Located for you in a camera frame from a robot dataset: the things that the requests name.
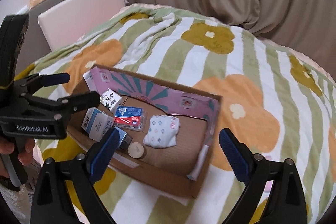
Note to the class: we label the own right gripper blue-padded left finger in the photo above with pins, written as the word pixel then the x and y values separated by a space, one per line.
pixel 52 202

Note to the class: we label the clear plastic floss pack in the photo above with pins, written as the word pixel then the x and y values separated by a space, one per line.
pixel 131 118

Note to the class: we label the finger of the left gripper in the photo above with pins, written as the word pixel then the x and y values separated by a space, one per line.
pixel 33 83
pixel 67 105

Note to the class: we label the small blue metallic box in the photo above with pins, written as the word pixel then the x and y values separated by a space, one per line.
pixel 125 139

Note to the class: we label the white box black drawings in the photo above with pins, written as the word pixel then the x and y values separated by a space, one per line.
pixel 111 100

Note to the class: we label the grey upholstered headboard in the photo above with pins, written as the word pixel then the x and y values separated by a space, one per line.
pixel 57 23

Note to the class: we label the striped floral fleece blanket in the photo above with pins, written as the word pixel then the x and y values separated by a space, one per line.
pixel 274 100

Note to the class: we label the brown cardboard box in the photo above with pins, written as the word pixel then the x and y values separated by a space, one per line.
pixel 178 170

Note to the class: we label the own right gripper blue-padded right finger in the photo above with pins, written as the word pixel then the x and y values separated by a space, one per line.
pixel 286 201

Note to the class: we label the round wooden lid jar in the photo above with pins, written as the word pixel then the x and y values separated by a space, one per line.
pixel 136 150

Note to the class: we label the white patterned sock roll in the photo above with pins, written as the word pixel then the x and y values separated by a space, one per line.
pixel 162 132

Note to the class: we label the white blue carton box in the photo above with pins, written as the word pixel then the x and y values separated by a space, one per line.
pixel 96 123

